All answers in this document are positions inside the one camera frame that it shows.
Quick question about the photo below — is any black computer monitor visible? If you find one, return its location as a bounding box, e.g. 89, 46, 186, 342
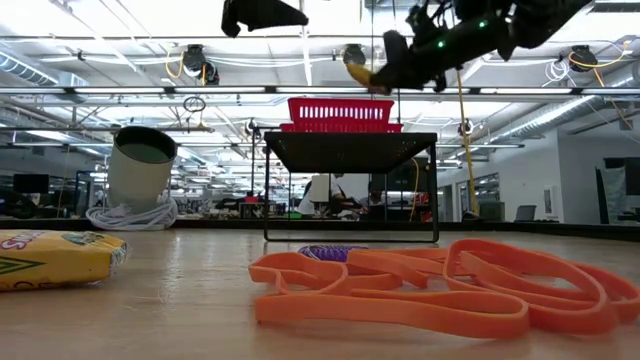
12, 173, 51, 196

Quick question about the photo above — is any coiled white cable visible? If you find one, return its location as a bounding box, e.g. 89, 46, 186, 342
85, 197, 179, 232

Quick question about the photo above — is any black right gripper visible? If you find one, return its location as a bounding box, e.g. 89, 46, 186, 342
369, 14, 511, 95

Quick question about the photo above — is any yellow crayon pack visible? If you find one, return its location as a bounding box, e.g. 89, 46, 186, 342
0, 228, 128, 293

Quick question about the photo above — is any person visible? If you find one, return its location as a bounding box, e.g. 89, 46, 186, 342
297, 173, 347, 217
357, 192, 386, 221

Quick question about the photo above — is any black ceiling cable reel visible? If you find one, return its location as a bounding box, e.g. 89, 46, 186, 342
342, 43, 368, 69
568, 44, 600, 74
181, 43, 221, 86

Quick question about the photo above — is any yellow spiral coil keychain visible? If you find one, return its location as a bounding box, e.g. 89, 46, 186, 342
346, 62, 391, 96

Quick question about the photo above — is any orange rubber band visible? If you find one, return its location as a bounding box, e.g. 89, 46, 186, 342
347, 248, 451, 290
248, 252, 404, 297
574, 262, 640, 324
443, 238, 620, 335

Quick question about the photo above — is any purple spiral coil keychain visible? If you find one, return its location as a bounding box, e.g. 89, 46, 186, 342
298, 244, 369, 263

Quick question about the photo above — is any white cup with dark inside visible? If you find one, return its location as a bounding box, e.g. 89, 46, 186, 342
107, 126, 178, 214

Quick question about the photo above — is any black aluminium table frame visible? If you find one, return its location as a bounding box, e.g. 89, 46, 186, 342
0, 217, 640, 242

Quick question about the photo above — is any yellow power cord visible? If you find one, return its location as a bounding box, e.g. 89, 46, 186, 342
454, 67, 480, 217

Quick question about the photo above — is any black perforated metal riser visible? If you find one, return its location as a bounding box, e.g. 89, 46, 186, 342
263, 131, 440, 244

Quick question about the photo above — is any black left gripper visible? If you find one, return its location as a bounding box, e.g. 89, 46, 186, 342
221, 0, 310, 39

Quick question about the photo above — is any orange scissors handle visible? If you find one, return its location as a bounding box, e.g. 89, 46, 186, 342
254, 288, 530, 341

